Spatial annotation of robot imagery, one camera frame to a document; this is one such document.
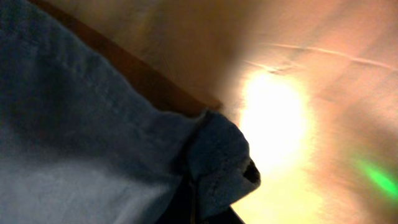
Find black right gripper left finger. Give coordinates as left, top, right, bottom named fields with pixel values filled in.
left=155, top=179, right=195, bottom=224

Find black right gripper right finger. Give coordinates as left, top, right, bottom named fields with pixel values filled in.
left=201, top=207, right=245, bottom=224

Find dark blue shorts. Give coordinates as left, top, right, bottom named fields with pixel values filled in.
left=1, top=1, right=261, bottom=224

